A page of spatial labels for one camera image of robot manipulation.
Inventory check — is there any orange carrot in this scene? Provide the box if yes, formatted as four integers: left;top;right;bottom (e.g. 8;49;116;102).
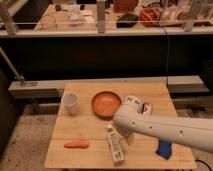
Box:
64;139;89;148

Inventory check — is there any white plastic cup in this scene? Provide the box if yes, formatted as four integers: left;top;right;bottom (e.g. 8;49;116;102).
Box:
61;93;79;115

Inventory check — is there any blue crumpled cloth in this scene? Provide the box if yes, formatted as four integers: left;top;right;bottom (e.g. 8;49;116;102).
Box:
156;140;172;160

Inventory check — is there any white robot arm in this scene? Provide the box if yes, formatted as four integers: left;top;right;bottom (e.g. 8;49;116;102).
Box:
113;96;213;153

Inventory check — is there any grey shelf beam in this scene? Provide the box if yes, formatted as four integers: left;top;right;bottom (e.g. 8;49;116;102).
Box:
8;75;209;99

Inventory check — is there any orange ceramic bowl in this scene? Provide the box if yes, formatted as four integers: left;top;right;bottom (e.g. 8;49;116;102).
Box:
91;91;121;118

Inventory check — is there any red tool on bench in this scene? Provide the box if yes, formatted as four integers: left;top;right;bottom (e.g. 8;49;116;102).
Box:
139;8;160;27

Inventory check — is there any black pouch on bench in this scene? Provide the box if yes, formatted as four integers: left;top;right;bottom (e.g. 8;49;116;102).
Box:
116;13;138;28

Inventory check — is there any metal clamp rod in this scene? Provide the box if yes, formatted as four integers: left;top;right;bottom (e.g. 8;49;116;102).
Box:
0;46;38;88

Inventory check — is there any white squeeze bottle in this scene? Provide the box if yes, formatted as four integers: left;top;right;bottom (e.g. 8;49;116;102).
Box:
107;124;124;166

